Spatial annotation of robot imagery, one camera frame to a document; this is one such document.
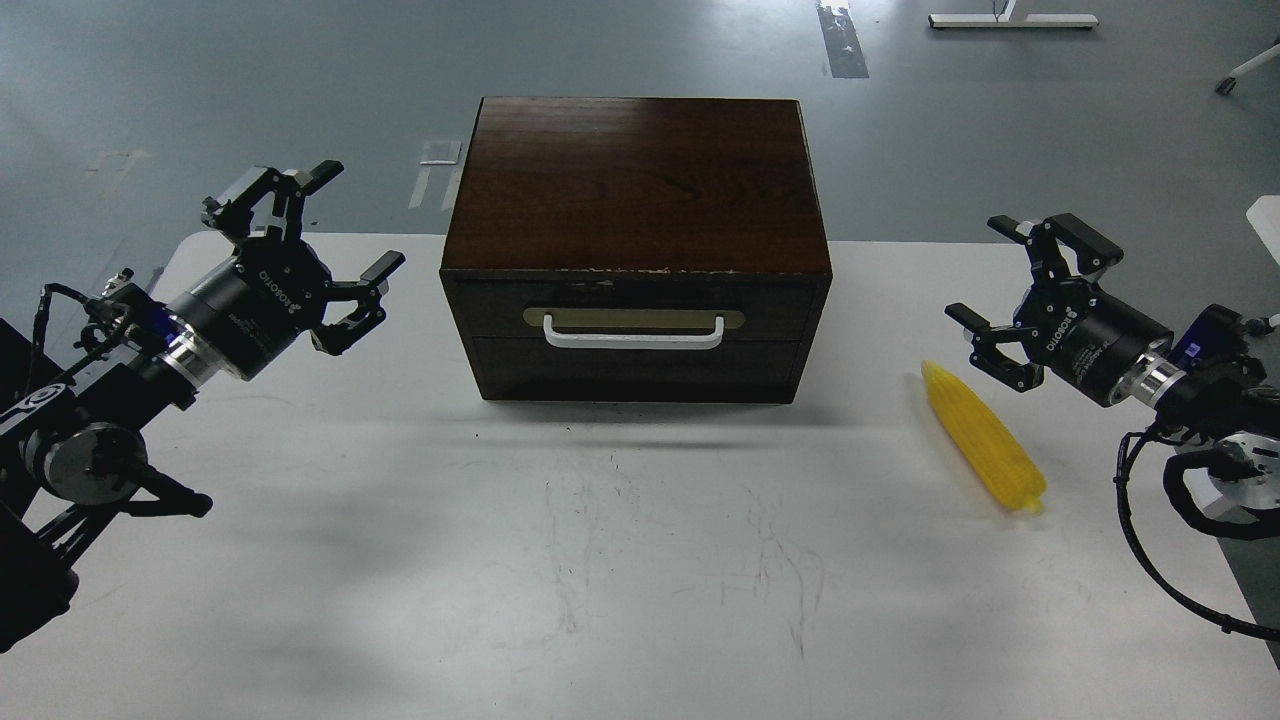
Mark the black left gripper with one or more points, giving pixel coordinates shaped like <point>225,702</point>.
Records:
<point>257,302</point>

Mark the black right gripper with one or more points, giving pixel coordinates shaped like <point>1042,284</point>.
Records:
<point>1085,336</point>

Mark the yellow corn cob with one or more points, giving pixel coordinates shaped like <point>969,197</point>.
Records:
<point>998,459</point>

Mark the wooden drawer with white handle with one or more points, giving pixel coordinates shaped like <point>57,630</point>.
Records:
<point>751,312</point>

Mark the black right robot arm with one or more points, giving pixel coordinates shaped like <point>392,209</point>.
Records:
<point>1211,398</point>

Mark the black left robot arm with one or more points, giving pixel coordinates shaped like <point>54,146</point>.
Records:
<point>78,391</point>

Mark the dark wooden drawer cabinet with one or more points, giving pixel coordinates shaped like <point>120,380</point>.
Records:
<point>648,189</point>

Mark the white table corner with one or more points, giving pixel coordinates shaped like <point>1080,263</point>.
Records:
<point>1264,216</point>

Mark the white table leg base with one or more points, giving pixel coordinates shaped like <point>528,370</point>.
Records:
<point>1012,15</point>

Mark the white chair leg caster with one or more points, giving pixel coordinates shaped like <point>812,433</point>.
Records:
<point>1227,83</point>

